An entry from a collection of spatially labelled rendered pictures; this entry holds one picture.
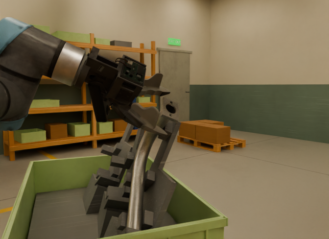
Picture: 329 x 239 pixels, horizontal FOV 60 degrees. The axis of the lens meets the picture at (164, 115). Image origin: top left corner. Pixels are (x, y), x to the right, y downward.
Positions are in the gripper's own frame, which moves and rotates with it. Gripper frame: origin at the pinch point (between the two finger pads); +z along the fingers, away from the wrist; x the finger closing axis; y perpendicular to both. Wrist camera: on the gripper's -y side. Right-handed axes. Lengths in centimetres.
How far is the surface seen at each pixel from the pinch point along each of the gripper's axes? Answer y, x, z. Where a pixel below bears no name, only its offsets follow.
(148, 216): -10.0, -19.2, 2.7
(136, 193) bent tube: -10.5, -14.8, -0.2
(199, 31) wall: -298, 685, 238
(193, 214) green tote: -15.5, -12.8, 17.2
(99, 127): -406, 322, 56
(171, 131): -3.5, -1.2, 3.4
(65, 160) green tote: -54, 14, -13
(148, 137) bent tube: -7.5, -1.8, -0.3
